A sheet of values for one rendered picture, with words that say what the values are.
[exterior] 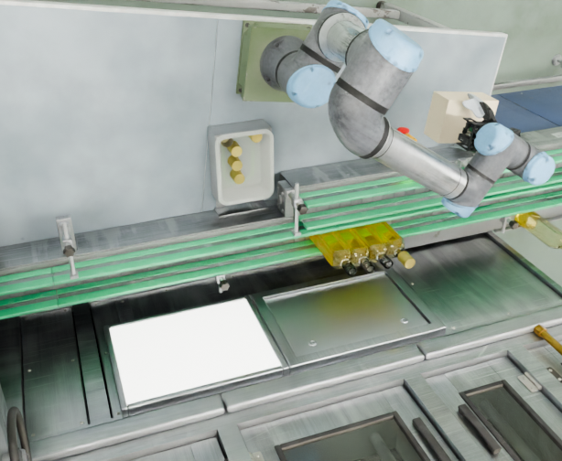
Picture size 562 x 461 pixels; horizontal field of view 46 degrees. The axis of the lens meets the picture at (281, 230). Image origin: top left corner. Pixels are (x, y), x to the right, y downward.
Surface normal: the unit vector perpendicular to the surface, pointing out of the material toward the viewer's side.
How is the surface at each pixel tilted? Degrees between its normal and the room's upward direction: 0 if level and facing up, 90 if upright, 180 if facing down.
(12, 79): 0
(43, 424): 90
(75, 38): 0
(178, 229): 90
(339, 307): 90
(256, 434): 90
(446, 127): 0
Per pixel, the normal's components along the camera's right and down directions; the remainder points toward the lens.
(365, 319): -0.01, -0.86
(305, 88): 0.25, 0.59
